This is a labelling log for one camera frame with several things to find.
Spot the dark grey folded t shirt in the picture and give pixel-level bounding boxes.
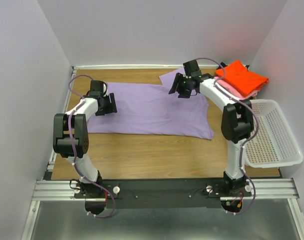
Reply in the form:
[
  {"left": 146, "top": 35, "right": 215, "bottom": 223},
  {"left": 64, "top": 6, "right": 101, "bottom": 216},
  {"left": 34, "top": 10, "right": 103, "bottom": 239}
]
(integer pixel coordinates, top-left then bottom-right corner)
[{"left": 216, "top": 62, "right": 250, "bottom": 70}]

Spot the pink folded t shirt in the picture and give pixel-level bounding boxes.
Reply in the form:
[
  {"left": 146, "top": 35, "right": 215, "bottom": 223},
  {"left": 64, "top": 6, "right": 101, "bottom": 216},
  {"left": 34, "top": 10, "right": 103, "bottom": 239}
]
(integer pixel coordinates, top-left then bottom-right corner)
[{"left": 218, "top": 79, "right": 259, "bottom": 100}]

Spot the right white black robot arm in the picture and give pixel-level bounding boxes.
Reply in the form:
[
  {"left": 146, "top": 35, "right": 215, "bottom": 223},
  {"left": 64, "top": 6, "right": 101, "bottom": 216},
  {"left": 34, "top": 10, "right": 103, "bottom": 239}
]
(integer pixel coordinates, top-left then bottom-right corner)
[{"left": 169, "top": 59, "right": 254, "bottom": 196}]

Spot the white plastic laundry basket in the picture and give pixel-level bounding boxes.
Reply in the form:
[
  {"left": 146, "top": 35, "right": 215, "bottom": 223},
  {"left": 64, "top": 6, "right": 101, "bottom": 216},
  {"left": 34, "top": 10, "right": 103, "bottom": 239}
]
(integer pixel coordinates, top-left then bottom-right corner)
[{"left": 244, "top": 99, "right": 304, "bottom": 168}]

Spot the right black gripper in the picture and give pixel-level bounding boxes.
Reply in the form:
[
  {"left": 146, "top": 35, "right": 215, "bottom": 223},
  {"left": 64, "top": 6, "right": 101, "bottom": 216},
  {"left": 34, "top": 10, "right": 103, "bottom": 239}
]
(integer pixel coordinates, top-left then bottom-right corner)
[{"left": 168, "top": 72, "right": 191, "bottom": 100}]

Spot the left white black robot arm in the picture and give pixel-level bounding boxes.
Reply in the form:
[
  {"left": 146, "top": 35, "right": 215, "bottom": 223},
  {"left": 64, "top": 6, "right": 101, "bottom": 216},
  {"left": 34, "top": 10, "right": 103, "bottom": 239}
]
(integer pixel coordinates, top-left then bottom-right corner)
[{"left": 53, "top": 79, "right": 117, "bottom": 198}]

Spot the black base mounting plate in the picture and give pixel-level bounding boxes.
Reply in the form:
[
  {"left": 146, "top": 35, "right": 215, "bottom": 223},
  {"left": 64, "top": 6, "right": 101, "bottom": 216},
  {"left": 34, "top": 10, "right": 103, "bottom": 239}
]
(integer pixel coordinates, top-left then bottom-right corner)
[{"left": 71, "top": 178, "right": 252, "bottom": 214}]

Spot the orange folded t shirt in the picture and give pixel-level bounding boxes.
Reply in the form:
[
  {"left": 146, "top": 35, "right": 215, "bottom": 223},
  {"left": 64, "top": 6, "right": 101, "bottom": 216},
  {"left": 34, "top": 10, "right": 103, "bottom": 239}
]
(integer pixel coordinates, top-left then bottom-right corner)
[{"left": 215, "top": 60, "right": 269, "bottom": 97}]

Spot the aluminium frame rail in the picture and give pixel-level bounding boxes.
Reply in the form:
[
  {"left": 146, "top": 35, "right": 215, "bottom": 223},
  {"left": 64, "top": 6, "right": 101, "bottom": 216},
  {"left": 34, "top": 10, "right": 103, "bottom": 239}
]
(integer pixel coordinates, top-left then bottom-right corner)
[{"left": 32, "top": 178, "right": 299, "bottom": 201}]

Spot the purple t shirt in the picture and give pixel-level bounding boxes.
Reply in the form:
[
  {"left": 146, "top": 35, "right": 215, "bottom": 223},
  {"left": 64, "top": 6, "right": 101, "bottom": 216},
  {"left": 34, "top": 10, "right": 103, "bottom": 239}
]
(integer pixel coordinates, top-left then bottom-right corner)
[{"left": 87, "top": 68, "right": 214, "bottom": 140}]

